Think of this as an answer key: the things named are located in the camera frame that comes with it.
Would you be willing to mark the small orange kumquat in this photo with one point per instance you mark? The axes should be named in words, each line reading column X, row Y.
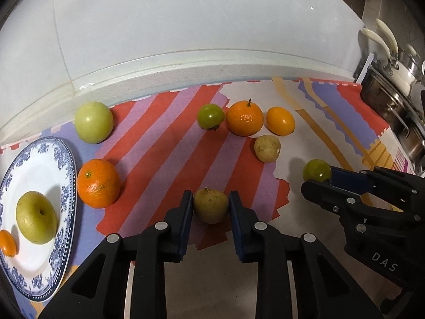
column 6, row 243

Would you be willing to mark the blue patterned white plate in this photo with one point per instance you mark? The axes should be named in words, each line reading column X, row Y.
column 40, row 166

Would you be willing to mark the red purple striped mat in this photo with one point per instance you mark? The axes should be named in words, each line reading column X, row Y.
column 159, row 139

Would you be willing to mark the small green fruit dark calyx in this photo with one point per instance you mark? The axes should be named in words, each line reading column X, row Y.
column 211, row 115

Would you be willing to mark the large yellow-green pear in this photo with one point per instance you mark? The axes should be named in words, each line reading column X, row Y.
column 36, row 217

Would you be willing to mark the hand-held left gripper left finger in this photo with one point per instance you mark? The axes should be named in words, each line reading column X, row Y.
column 186, row 226

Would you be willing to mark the orange with stem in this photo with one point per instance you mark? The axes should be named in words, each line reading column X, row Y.
column 245, row 118

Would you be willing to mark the small brown fruit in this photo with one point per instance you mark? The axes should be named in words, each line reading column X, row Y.
column 267, row 148
column 211, row 206

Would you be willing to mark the light green apple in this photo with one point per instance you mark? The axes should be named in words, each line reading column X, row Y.
column 94, row 122

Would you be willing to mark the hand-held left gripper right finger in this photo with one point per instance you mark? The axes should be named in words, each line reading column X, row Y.
column 236, row 226

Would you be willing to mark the large orange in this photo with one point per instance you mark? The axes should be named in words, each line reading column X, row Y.
column 98, row 183

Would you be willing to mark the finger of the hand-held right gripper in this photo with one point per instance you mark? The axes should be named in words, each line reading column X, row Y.
column 325, row 196
column 348, row 179

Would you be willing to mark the stainless steel pot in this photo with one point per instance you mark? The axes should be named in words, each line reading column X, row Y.
column 388, row 106

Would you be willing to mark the small smooth orange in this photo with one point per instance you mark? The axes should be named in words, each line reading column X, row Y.
column 281, row 121

